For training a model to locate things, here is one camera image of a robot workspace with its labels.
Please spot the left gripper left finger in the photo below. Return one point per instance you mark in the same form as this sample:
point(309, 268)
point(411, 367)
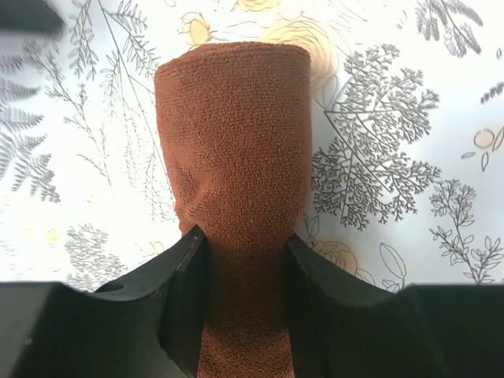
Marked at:
point(146, 323)

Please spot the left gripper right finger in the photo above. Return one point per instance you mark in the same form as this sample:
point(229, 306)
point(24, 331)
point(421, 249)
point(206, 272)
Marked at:
point(341, 326)

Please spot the brown towel pile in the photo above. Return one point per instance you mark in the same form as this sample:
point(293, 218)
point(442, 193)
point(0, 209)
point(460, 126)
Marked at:
point(235, 130)

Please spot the floral patterned table mat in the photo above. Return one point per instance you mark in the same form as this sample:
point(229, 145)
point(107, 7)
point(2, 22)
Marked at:
point(407, 135)

